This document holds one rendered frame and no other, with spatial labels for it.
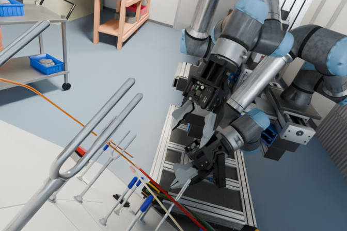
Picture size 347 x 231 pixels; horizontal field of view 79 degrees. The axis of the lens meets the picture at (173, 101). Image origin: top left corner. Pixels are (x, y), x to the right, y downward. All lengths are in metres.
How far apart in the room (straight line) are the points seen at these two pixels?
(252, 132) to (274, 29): 0.30
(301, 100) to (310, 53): 0.48
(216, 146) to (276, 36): 0.35
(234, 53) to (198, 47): 0.57
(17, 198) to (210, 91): 0.36
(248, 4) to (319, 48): 0.36
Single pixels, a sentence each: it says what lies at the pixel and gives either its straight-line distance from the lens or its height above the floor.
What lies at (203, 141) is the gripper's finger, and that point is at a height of 1.29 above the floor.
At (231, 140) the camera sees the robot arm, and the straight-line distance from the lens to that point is 0.65.
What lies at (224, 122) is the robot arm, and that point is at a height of 1.19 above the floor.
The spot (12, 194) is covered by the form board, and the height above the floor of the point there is 1.38.
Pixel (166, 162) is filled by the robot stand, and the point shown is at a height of 0.23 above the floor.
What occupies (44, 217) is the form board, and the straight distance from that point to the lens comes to 0.30.
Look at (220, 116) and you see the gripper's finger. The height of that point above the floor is 1.36.
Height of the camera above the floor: 1.62
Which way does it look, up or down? 32 degrees down
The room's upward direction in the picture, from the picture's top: 16 degrees clockwise
